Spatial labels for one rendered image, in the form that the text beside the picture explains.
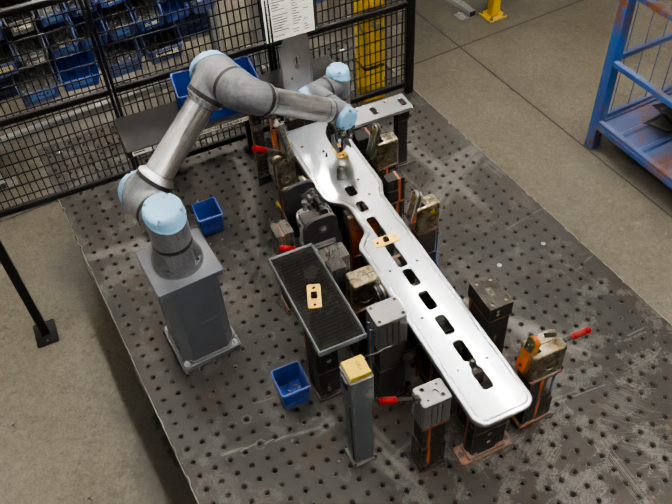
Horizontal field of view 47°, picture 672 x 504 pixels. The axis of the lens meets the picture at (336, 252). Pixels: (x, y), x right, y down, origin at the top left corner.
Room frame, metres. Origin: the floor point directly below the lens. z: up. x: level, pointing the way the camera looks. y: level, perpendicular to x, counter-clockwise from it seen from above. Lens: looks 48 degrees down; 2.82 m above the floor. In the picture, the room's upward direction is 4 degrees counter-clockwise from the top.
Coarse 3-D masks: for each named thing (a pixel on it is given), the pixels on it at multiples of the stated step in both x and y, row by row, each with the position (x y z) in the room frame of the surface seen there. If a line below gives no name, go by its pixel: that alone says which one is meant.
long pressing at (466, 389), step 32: (320, 128) 2.28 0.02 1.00; (320, 160) 2.10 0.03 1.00; (352, 160) 2.09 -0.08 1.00; (320, 192) 1.93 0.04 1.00; (384, 224) 1.76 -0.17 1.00; (384, 256) 1.62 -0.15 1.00; (416, 256) 1.61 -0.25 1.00; (384, 288) 1.49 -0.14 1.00; (416, 288) 1.48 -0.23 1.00; (448, 288) 1.47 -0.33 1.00; (416, 320) 1.36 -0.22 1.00; (448, 320) 1.35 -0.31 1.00; (448, 352) 1.24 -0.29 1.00; (480, 352) 1.23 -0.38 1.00; (448, 384) 1.13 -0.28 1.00; (512, 384) 1.12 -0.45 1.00; (480, 416) 1.03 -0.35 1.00
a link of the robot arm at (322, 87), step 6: (324, 78) 2.08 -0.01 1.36; (312, 84) 2.06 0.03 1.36; (318, 84) 2.05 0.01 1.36; (324, 84) 2.06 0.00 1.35; (330, 84) 2.06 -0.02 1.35; (300, 90) 2.03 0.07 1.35; (306, 90) 2.03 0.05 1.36; (312, 90) 2.03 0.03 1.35; (318, 90) 2.02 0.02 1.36; (324, 90) 2.02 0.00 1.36; (330, 90) 2.05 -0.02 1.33; (324, 96) 1.99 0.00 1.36
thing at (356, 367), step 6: (360, 354) 1.14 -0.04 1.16; (348, 360) 1.13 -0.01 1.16; (354, 360) 1.13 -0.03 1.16; (360, 360) 1.13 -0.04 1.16; (342, 366) 1.11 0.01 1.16; (348, 366) 1.11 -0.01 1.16; (354, 366) 1.11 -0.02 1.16; (360, 366) 1.11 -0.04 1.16; (366, 366) 1.11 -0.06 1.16; (348, 372) 1.09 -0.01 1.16; (354, 372) 1.09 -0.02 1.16; (360, 372) 1.09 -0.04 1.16; (366, 372) 1.09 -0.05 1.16; (348, 378) 1.08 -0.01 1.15; (354, 378) 1.07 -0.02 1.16
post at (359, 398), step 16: (352, 384) 1.07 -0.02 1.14; (368, 384) 1.08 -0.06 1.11; (352, 400) 1.07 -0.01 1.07; (368, 400) 1.08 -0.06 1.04; (352, 416) 1.07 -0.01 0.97; (368, 416) 1.09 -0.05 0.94; (352, 432) 1.08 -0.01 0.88; (368, 432) 1.09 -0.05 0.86; (352, 448) 1.07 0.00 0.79; (368, 448) 1.09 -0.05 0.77
